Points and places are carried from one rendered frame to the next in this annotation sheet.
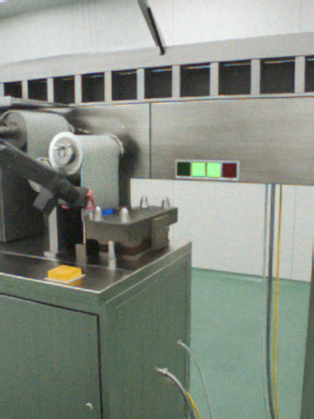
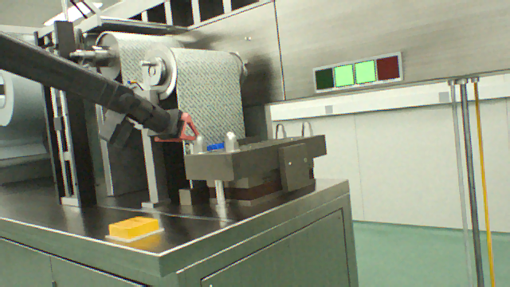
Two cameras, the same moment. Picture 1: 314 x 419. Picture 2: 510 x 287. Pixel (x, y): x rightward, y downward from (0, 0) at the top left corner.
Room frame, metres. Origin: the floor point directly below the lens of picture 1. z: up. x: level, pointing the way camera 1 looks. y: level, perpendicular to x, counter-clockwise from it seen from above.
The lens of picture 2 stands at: (0.49, -0.18, 1.10)
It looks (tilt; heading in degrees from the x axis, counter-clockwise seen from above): 3 degrees down; 14
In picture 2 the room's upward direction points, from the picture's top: 6 degrees counter-clockwise
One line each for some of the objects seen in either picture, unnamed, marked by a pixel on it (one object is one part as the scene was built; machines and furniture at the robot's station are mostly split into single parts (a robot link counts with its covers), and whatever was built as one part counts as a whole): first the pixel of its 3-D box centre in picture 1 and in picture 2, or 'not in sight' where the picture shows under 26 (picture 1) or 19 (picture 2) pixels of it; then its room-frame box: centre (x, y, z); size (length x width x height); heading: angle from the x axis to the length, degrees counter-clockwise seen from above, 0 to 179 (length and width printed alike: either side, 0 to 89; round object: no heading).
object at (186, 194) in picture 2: (103, 241); (224, 186); (1.55, 0.20, 0.92); 0.28 x 0.04 x 0.04; 154
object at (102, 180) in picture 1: (101, 190); (213, 118); (1.54, 0.20, 1.11); 0.23 x 0.01 x 0.18; 154
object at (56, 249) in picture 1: (52, 211); (148, 148); (1.45, 0.35, 1.05); 0.06 x 0.05 x 0.31; 154
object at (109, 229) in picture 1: (135, 221); (261, 155); (1.53, 0.07, 1.00); 0.40 x 0.16 x 0.06; 154
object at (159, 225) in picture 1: (160, 232); (295, 167); (1.50, -0.02, 0.96); 0.10 x 0.03 x 0.11; 154
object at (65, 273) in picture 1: (64, 273); (134, 227); (1.19, 0.26, 0.91); 0.07 x 0.07 x 0.02; 64
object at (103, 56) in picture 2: (7, 130); (100, 57); (1.56, 0.54, 1.33); 0.06 x 0.06 x 0.06; 64
